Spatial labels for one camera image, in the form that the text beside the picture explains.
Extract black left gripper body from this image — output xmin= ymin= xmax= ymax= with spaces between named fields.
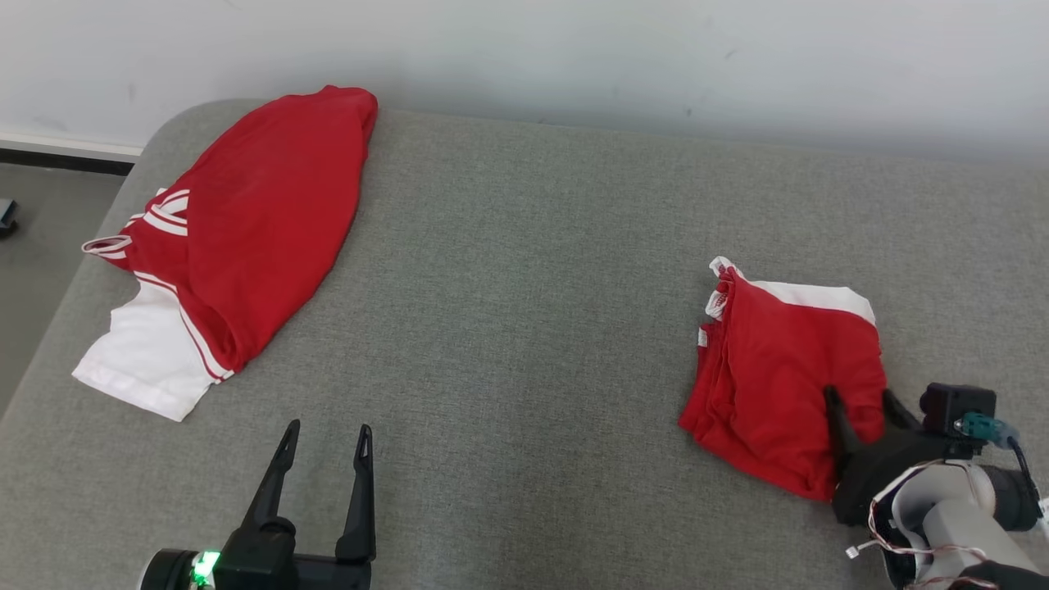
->
xmin=190 ymin=517 xmax=375 ymax=590

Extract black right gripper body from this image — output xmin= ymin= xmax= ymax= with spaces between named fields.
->
xmin=831 ymin=424 xmax=952 ymax=526

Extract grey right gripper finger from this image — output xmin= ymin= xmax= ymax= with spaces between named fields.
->
xmin=824 ymin=385 xmax=862 ymax=477
xmin=883 ymin=388 xmax=920 ymax=440

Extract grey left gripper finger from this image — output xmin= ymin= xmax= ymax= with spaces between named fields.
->
xmin=241 ymin=419 xmax=302 ymax=530
xmin=335 ymin=424 xmax=377 ymax=563

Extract red shorts with white band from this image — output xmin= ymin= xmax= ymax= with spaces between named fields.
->
xmin=679 ymin=256 xmax=888 ymax=502

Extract red and white jersey shirt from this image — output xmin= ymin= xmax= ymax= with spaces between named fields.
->
xmin=72 ymin=84 xmax=379 ymax=423

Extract red white thin wire bundle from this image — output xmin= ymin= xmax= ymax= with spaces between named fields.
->
xmin=844 ymin=463 xmax=997 ymax=590

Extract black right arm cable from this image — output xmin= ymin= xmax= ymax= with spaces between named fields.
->
xmin=955 ymin=412 xmax=1049 ymax=521

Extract dark wall baseboard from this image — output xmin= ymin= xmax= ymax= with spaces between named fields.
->
xmin=0 ymin=134 xmax=142 ymax=177

